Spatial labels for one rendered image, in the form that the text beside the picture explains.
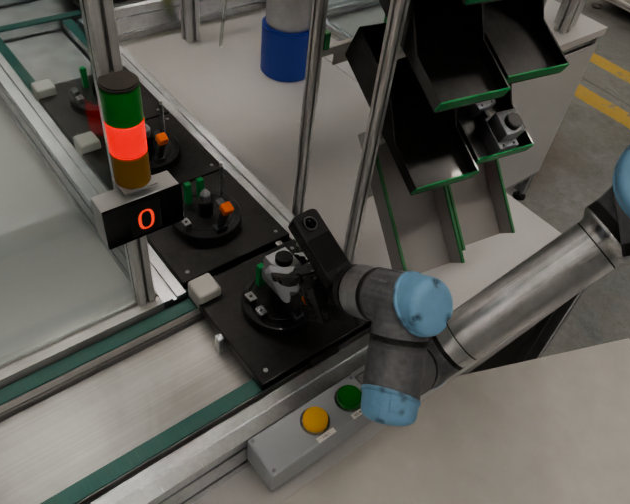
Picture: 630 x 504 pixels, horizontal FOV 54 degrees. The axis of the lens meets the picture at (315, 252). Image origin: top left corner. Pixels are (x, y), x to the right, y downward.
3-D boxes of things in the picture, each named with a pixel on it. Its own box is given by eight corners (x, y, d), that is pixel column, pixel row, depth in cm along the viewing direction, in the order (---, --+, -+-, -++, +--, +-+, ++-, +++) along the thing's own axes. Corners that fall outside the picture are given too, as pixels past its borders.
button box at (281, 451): (372, 421, 104) (379, 403, 99) (271, 493, 94) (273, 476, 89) (346, 391, 107) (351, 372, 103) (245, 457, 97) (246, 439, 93)
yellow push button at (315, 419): (332, 426, 97) (333, 420, 95) (312, 440, 95) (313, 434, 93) (316, 407, 99) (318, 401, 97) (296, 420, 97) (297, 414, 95)
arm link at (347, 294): (348, 280, 80) (393, 256, 84) (328, 276, 84) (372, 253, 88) (363, 331, 82) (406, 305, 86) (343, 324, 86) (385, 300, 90)
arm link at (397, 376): (431, 416, 84) (442, 337, 84) (407, 434, 74) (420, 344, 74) (377, 402, 87) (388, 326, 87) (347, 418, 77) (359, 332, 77)
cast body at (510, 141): (510, 152, 111) (533, 132, 105) (491, 157, 109) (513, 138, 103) (489, 113, 113) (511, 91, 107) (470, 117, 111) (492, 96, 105)
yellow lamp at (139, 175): (157, 181, 86) (154, 153, 82) (124, 194, 83) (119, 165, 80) (141, 162, 88) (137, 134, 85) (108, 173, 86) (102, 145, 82)
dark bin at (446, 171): (472, 177, 106) (496, 157, 99) (410, 196, 101) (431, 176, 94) (406, 43, 112) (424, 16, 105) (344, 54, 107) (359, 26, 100)
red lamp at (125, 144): (154, 153, 82) (150, 122, 79) (119, 165, 80) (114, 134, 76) (137, 133, 85) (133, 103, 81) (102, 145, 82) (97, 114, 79)
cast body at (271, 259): (303, 290, 105) (306, 262, 100) (282, 301, 103) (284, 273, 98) (275, 260, 110) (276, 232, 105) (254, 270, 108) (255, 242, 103)
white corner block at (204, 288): (222, 301, 112) (222, 287, 109) (200, 312, 110) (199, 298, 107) (208, 285, 114) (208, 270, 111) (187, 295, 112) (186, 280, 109)
